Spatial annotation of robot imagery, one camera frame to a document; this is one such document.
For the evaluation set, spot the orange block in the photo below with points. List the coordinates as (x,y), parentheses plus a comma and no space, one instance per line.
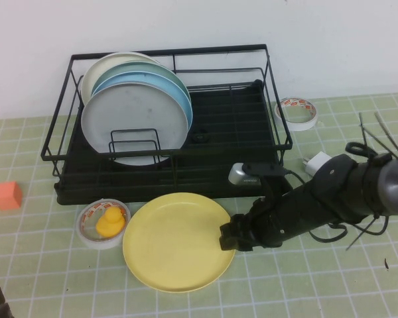
(8,197)

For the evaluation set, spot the yellow plate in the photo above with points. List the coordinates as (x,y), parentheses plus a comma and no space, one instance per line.
(172,242)

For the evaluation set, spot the white tape roll around duck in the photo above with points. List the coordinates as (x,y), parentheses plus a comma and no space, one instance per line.
(101,244)

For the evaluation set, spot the blue plate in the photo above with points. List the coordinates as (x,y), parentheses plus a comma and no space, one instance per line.
(142,77)

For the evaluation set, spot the teal green plate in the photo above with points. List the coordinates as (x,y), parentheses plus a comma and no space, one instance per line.
(132,66)

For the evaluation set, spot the green checkered tablecloth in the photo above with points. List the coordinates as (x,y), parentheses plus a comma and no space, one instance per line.
(285,281)

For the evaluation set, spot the grey plate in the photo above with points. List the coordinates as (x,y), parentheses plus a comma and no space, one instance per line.
(136,112)

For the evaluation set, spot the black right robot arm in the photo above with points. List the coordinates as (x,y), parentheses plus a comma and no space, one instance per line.
(335,185)

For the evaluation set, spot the yellow rubber duck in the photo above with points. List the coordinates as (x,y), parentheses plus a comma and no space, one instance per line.
(109,227)

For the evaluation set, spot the empty white tape roll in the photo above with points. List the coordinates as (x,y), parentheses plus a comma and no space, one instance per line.
(298,126)

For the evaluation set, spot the cream plate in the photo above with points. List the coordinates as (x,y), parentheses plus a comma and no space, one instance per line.
(99,69)

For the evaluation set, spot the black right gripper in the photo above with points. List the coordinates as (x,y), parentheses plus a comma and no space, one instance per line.
(268,225)

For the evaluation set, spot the white charger plug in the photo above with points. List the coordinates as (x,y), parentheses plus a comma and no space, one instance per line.
(315,164)

